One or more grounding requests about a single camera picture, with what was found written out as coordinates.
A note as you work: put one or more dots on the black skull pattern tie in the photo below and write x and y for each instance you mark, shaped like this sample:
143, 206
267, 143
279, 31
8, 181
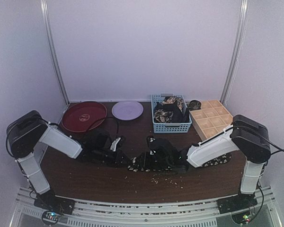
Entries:
136, 165

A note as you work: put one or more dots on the right aluminium frame post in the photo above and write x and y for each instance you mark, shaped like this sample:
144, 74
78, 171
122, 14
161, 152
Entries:
241, 27

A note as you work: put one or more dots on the dark red round tray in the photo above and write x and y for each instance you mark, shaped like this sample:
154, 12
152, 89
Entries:
79, 117

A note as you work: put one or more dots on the wooden compartment organizer box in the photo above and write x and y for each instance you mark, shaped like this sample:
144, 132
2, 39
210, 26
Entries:
211, 119

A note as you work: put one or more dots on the lavender round plate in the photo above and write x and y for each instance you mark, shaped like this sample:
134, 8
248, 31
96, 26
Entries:
127, 110

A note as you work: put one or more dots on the green circuit board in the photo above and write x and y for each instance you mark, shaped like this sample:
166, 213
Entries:
243, 218
50, 217

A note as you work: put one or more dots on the blue perforated plastic basket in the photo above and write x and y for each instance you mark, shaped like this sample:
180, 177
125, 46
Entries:
168, 127

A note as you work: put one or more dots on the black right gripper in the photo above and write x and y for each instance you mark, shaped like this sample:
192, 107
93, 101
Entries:
145, 161

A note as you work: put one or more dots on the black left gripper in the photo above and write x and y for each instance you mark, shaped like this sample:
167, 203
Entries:
117, 161

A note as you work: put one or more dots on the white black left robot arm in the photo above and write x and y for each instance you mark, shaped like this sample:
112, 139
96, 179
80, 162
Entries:
26, 132

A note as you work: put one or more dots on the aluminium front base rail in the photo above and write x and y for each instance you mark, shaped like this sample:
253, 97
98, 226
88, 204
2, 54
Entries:
201, 213

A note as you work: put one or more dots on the orange paisley patterned tie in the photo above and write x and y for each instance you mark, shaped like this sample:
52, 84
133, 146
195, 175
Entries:
174, 100

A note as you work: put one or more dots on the left green circuit board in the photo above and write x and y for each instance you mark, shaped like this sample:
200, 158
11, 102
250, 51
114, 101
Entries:
50, 217

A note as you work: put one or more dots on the plain black tie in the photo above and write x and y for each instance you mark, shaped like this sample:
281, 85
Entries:
169, 113

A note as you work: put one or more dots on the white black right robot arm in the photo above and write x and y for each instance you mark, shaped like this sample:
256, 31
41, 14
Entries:
243, 134

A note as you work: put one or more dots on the rolled dark patterned tie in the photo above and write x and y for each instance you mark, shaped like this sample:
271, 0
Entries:
194, 105

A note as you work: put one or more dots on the aluminium frame post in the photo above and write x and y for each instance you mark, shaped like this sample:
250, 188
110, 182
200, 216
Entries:
241, 27
53, 54

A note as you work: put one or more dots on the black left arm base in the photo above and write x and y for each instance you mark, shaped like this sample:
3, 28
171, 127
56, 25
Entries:
57, 204

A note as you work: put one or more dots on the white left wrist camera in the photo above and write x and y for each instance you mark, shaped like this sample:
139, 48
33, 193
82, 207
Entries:
117, 143

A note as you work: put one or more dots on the left aluminium frame post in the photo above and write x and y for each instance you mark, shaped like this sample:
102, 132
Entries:
53, 54

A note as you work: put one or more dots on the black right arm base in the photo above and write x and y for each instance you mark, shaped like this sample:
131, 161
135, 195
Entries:
235, 203

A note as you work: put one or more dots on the right green circuit board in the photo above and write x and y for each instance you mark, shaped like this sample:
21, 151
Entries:
243, 218

